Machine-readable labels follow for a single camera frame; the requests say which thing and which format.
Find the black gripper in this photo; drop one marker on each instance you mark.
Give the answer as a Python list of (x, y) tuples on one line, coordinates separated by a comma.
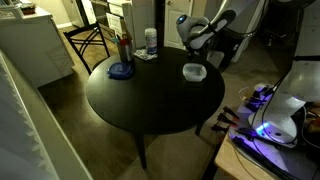
[(198, 54)]

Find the small clear plastic lunchbox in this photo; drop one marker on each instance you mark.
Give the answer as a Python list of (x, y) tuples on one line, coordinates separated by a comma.
[(194, 69)]

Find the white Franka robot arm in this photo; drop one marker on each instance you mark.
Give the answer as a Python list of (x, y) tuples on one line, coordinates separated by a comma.
[(293, 80)]

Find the large clear plastic lunchbox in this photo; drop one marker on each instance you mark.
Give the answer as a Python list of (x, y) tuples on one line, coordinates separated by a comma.
[(194, 79)]

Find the white panel door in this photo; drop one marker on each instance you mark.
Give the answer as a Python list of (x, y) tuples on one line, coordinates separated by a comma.
[(176, 20)]

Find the white wipes canister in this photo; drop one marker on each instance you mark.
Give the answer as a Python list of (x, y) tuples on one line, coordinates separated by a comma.
[(151, 40)]

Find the round black wooden table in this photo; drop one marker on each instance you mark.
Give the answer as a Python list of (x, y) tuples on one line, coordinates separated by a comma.
[(153, 96)]

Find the metal utensil holder cup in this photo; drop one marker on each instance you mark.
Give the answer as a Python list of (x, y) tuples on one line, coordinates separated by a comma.
[(126, 53)]

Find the wooden spatula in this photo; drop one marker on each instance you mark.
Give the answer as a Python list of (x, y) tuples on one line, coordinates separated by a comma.
[(126, 32)]

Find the blue plastic lid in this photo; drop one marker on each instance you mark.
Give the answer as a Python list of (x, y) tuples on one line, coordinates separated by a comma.
[(120, 70)]

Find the white paper sheet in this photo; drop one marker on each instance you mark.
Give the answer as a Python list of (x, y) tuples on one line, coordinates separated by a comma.
[(114, 23)]

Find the wooden robot mounting board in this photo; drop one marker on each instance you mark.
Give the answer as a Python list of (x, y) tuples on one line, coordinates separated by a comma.
[(230, 160)]

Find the black dining chair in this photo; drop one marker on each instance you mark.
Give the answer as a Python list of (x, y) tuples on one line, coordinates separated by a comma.
[(87, 36)]

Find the white kitchen counter cabinet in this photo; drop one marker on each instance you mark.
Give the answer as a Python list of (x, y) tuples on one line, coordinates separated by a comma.
[(33, 50)]

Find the brown basket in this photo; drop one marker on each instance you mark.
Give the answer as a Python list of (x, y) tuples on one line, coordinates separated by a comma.
[(28, 8)]

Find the white vertical window blinds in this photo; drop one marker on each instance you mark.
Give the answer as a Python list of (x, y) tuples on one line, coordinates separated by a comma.
[(16, 133)]

